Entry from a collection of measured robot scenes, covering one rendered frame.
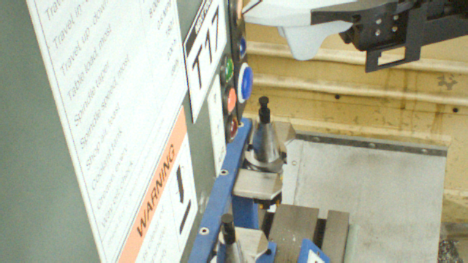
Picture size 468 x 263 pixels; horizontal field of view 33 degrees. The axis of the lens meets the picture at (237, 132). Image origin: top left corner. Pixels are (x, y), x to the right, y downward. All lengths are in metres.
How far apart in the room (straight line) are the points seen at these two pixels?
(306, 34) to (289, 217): 0.88
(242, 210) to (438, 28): 0.70
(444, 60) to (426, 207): 0.32
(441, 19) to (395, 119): 0.95
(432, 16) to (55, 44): 0.46
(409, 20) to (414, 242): 1.01
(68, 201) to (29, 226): 0.04
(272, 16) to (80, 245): 0.32
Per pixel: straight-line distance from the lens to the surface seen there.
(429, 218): 1.68
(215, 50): 0.60
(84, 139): 0.38
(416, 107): 1.64
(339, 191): 1.69
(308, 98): 1.66
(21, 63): 0.32
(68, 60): 0.35
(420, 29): 0.70
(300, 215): 1.52
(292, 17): 0.65
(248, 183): 1.15
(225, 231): 0.97
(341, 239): 1.49
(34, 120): 0.33
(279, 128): 1.23
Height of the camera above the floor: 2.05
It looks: 43 degrees down
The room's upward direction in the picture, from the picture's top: 4 degrees counter-clockwise
